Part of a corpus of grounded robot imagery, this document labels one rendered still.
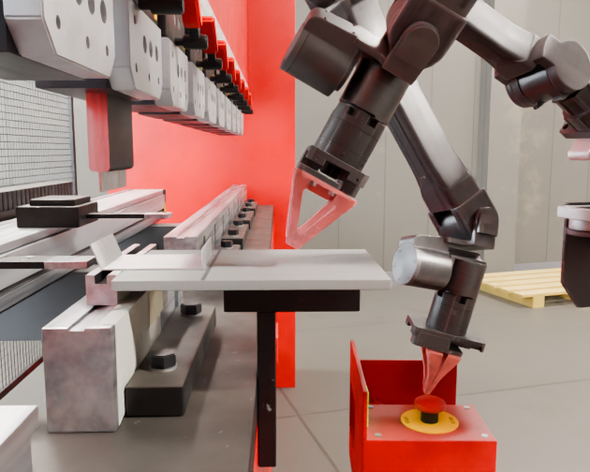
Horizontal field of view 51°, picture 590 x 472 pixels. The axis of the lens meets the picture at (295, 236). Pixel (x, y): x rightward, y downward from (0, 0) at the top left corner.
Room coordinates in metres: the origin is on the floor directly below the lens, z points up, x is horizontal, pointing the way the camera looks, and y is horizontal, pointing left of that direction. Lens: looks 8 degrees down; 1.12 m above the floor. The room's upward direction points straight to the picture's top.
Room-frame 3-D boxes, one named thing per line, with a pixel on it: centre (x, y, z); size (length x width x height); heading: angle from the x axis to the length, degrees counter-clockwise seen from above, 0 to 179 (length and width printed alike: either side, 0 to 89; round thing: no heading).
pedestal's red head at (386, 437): (0.79, -0.16, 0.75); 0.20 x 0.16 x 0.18; 179
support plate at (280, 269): (0.65, 0.04, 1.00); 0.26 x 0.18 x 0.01; 92
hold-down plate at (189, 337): (0.69, 0.13, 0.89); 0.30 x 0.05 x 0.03; 2
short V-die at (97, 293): (0.69, 0.19, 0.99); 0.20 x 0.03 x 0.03; 2
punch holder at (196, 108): (1.02, 0.20, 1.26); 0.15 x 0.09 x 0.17; 2
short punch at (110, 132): (0.65, 0.19, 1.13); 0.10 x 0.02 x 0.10; 2
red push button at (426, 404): (0.74, -0.17, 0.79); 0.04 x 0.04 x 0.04
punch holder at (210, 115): (1.22, 0.20, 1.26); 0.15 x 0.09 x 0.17; 2
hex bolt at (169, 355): (0.59, 0.13, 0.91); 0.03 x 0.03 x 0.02
